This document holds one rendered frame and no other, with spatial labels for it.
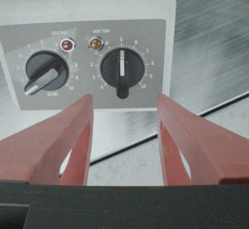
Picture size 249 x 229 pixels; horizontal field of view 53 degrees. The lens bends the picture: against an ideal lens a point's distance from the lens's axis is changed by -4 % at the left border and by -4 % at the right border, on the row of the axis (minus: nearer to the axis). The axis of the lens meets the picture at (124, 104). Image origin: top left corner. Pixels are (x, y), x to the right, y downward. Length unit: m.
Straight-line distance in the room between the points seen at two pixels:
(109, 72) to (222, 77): 0.11
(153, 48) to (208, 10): 0.09
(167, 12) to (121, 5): 0.03
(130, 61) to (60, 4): 0.06
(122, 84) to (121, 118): 0.07
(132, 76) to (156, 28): 0.04
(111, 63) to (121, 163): 0.11
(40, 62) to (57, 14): 0.04
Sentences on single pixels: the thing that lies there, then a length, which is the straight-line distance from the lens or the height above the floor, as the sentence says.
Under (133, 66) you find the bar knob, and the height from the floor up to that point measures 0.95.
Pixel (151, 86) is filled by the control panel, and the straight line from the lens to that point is 0.20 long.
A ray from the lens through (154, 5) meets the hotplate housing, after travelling 0.18.
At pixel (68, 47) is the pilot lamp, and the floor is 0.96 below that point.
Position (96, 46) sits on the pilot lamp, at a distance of 0.18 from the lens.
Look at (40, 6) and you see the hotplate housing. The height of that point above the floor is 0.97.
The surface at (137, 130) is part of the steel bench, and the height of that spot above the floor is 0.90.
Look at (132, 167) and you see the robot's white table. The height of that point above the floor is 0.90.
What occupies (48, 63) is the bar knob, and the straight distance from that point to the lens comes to 0.19.
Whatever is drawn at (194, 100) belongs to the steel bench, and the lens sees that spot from 0.25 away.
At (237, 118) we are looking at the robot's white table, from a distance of 0.26.
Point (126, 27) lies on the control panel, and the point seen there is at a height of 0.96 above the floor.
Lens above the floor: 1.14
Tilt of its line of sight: 85 degrees down
